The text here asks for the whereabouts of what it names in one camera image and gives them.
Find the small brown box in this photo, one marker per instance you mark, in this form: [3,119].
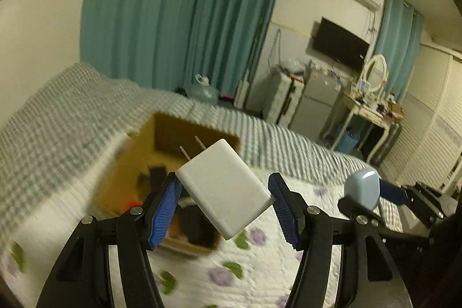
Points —
[396,107]

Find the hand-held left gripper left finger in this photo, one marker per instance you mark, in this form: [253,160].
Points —
[164,217]

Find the white floral quilt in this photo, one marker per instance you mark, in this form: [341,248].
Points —
[252,279]

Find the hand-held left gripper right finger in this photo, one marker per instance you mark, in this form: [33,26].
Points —
[285,217]

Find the clear plastic bag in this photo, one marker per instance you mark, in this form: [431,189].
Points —
[294,66]

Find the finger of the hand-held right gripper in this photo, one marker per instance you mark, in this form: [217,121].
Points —
[393,194]
[348,207]

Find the white louvered wardrobe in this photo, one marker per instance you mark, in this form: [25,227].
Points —
[426,120]

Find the oval white mirror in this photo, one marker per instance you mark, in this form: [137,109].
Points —
[375,71]

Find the black remote control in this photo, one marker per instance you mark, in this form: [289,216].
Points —
[157,178]

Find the blue plastic basket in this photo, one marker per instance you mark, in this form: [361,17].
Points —
[349,142]

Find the black wall television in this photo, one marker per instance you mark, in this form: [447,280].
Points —
[337,42]

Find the white dressing table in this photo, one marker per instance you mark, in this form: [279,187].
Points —
[361,109]

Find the grey checkered blanket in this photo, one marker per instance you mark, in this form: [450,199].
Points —
[54,113]

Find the light blue earbuds case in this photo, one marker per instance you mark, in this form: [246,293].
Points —
[361,187]

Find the black cube charger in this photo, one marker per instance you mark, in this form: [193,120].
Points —
[196,225]

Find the white hard suitcase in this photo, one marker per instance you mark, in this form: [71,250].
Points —
[281,98]

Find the grey refrigerator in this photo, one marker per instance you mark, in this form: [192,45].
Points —
[314,102]

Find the green curtain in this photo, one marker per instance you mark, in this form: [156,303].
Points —
[397,41]
[234,15]
[144,5]

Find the brown cardboard box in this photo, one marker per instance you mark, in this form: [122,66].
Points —
[169,134]

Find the clear water jug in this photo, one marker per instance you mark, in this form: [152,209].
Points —
[204,91]

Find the large white plug charger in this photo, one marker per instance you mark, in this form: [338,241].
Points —
[223,189]

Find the white flat mop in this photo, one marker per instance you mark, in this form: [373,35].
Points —
[241,93]

